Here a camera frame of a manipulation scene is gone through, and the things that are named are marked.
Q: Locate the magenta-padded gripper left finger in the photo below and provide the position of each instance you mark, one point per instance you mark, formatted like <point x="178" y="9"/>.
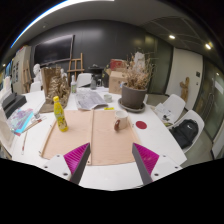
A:
<point x="76" y="158"/>

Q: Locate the brown cardboard box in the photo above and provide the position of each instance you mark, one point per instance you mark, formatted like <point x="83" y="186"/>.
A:
<point x="116" y="83"/>

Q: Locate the brown sculpture on wooden base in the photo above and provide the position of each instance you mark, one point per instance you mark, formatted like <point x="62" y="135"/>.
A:
<point x="57" y="88"/>

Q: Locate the grey plant saucer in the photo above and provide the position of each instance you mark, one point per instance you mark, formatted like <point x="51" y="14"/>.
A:
<point x="131" y="109"/>

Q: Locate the wooden mannequin figure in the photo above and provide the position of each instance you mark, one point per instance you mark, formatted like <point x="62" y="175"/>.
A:
<point x="185" y="88"/>

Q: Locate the grey printed newspaper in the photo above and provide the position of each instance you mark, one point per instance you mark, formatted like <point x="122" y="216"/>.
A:
<point x="88" y="99"/>

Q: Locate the stack of papers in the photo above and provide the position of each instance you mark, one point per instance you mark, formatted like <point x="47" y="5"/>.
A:
<point x="162" y="113"/>

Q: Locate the white plastic chair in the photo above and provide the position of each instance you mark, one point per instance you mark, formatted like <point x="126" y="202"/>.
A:
<point x="175" y="102"/>
<point x="83" y="80"/>
<point x="35" y="87"/>
<point x="195" y="115"/>

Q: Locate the yellow drink bottle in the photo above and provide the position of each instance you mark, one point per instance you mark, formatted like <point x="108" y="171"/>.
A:
<point x="60" y="116"/>

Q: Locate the wooden easel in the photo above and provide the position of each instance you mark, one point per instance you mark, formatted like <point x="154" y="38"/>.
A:
<point x="76" y="68"/>

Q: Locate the dried plant in grey pot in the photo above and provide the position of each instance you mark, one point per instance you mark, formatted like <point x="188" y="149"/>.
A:
<point x="133" y="96"/>

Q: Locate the colourful book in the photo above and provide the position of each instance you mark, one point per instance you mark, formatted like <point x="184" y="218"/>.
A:
<point x="20" y="120"/>

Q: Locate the red box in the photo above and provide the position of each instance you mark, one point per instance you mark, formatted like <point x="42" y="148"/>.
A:
<point x="117" y="64"/>

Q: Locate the tan wooden board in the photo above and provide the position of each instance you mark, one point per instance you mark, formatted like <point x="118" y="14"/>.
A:
<point x="106" y="143"/>

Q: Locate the white plaster bust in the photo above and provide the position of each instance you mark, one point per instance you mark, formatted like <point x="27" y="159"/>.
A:
<point x="36" y="71"/>

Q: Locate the black wall screen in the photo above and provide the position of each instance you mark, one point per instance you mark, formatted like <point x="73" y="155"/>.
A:
<point x="53" y="50"/>

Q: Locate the white spray bottle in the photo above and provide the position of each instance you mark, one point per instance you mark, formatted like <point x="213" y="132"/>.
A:
<point x="73" y="86"/>

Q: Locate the small yellow packet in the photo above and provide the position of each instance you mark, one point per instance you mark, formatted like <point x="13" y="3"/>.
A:
<point x="109" y="108"/>

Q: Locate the white plaster statue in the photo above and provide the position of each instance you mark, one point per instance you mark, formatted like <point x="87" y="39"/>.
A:
<point x="139" y="60"/>

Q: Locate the round ceiling spotlight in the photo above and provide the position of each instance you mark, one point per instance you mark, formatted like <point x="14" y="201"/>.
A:
<point x="171" y="37"/>
<point x="208" y="46"/>

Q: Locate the black flat boxes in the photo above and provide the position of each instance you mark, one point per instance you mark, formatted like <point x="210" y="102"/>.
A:
<point x="13" y="102"/>

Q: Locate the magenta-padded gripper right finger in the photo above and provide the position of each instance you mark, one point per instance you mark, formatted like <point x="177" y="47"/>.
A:
<point x="146" y="159"/>

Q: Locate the black backpack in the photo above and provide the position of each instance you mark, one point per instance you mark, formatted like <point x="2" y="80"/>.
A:
<point x="184" y="133"/>

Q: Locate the wooden paint brush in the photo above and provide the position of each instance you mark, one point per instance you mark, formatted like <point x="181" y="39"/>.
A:
<point x="31" y="126"/>

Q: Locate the flat round red coaster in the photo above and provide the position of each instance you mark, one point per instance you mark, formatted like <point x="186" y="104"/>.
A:
<point x="141" y="125"/>

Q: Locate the white tape roll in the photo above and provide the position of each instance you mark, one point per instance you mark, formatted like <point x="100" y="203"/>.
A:
<point x="108" y="98"/>

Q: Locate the clear glass bottle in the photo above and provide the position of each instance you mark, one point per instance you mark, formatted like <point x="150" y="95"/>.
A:
<point x="93" y="84"/>

